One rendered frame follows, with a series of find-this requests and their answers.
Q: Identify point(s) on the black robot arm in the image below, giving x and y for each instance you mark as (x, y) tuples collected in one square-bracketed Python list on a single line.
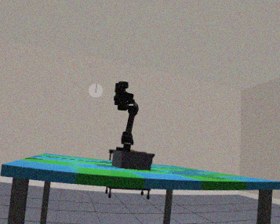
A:
[(127, 136)]

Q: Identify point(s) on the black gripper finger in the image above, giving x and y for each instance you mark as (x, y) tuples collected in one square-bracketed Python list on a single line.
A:
[(123, 104), (123, 85)]

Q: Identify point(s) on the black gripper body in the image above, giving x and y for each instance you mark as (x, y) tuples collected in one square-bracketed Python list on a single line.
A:
[(121, 96)]

